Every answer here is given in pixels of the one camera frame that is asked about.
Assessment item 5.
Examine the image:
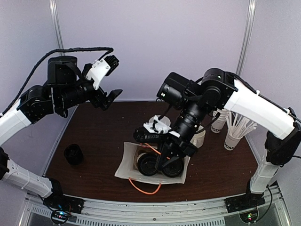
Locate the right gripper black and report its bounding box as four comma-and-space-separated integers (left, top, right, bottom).
155, 95, 208, 171

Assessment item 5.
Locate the white paper takeout bag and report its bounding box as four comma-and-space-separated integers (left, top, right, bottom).
114, 142, 190, 195

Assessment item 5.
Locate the stack of white paper cups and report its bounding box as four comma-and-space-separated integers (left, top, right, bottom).
211, 109, 229, 133

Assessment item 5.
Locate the stack of black cup lids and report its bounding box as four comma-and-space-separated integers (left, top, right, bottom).
63, 144, 84, 165

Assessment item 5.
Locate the cardboard two-cup carrier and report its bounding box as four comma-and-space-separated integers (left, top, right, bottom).
133, 147, 156, 170

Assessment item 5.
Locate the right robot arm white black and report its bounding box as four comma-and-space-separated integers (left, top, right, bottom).
151, 68, 301, 208

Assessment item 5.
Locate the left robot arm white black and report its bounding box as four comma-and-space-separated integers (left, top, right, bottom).
0, 55, 122, 209

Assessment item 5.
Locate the cream ribbed ceramic mug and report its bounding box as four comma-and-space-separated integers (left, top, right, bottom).
190, 126, 206, 148

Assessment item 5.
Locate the paper cup holding straws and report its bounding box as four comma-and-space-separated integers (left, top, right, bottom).
224, 132, 242, 151

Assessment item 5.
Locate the bundle of white straws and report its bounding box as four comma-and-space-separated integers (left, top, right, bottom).
226, 112, 258, 138

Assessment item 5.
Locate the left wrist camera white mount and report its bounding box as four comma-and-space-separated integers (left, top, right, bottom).
85, 55, 119, 90

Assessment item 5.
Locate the aluminium front rail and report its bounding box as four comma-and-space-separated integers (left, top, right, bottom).
16, 184, 292, 226

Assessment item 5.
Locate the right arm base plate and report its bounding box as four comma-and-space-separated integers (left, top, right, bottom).
225, 194, 265, 213

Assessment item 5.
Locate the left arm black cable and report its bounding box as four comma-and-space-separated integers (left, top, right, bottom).
0, 47, 115, 116

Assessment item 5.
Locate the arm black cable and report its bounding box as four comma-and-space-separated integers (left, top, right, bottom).
0, 47, 115, 116
268, 110, 301, 210

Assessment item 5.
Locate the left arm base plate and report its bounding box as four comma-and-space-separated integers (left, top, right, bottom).
43, 195, 84, 214

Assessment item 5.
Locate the left aluminium wall post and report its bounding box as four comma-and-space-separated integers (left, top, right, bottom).
49, 0, 63, 49

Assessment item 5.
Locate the aluminium wall post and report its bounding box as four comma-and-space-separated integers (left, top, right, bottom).
49, 0, 63, 49
236, 0, 256, 75

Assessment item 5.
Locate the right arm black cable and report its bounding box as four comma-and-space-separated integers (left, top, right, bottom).
268, 110, 301, 210

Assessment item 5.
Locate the right aluminium wall post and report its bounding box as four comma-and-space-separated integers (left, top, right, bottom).
236, 0, 256, 75

